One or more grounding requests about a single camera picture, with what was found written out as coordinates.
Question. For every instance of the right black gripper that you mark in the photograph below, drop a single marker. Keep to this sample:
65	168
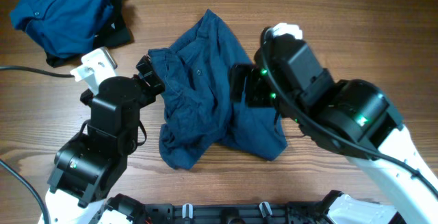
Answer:
254	94

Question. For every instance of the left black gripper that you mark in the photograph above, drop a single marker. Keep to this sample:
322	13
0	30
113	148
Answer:
155	85

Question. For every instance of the dark navy blue shorts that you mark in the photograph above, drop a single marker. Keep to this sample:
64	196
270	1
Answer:
198	110

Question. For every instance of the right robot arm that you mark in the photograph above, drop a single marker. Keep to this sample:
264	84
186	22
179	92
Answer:
352	118

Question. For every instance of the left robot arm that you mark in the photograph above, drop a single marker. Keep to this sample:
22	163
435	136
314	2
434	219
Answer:
92	161

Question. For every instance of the black folded garment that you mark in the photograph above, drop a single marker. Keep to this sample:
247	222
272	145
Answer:
114	33

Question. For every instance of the folded blue button shirt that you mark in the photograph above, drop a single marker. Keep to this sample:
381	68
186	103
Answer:
62	27

